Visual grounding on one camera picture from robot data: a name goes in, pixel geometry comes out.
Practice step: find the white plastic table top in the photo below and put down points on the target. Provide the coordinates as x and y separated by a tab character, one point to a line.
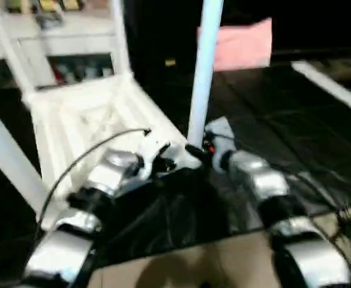
97	114

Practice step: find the white plastic table leg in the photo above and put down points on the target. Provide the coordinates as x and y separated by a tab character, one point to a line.
204	66
120	39
13	48
10	156

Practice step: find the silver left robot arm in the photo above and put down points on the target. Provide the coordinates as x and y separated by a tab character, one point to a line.
85	204

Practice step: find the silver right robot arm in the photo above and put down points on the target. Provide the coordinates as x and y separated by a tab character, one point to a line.
271	198

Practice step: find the black work mat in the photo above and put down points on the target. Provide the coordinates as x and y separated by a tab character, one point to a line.
283	120

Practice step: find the pink pillow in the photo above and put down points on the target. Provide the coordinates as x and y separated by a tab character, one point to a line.
244	45

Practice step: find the black furniture with yellow label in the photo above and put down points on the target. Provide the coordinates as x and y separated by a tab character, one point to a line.
163	36

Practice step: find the dark low tv bench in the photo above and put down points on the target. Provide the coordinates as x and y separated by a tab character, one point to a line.
319	57

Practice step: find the white cabinet with glass doors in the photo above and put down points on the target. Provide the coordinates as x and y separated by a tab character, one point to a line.
49	42

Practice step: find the dark ornament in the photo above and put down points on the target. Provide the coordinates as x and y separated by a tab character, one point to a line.
48	18

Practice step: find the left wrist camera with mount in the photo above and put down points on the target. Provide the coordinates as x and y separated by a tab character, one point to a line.
154	147

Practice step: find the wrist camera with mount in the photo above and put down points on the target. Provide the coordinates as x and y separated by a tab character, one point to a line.
154	147
220	135

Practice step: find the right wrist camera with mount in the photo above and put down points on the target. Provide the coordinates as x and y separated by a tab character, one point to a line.
220	135

